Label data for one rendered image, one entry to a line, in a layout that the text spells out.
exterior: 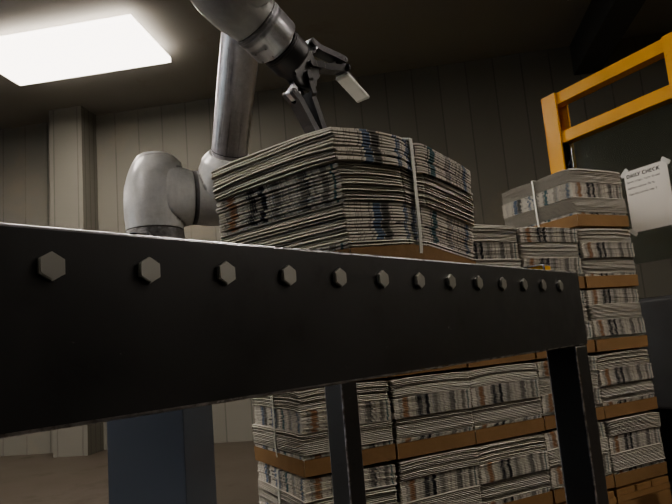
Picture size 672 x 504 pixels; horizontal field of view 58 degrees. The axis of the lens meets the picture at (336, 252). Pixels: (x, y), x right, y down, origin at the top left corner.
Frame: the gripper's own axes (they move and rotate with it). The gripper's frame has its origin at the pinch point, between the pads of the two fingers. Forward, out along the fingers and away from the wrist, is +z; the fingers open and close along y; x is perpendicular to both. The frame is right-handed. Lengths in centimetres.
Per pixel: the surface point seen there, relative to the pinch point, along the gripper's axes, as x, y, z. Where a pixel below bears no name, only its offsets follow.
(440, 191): 14.5, 12.0, 11.7
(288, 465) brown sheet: -59, 50, 63
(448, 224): 13.9, 15.8, 16.5
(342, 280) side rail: 32, 51, -22
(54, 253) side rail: 32, 62, -46
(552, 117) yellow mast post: -38, -149, 154
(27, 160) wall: -483, -187, 48
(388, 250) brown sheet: 14.8, 30.2, 1.9
